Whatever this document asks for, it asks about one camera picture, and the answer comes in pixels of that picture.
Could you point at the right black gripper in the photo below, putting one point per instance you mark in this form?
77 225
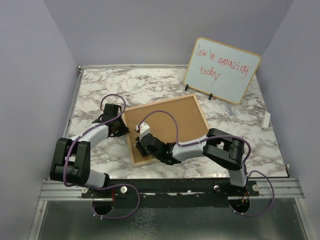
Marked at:
140 147

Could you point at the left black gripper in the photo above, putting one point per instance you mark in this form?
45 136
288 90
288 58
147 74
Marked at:
124 130

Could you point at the wooden picture frame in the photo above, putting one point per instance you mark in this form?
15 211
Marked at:
205 120

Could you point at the brown cardboard backing board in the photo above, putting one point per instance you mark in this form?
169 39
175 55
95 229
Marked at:
165 125

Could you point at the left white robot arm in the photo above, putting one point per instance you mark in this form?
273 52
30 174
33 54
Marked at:
71 163

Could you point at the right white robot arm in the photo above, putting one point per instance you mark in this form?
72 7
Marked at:
226 150

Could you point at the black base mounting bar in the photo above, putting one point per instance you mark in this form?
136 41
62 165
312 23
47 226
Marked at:
178 192

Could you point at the yellow-rimmed whiteboard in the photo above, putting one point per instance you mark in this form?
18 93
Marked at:
220 70

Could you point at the white whiteboard eraser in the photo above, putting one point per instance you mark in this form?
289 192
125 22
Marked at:
265 123

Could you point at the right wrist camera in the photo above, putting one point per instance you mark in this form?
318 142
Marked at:
143 129

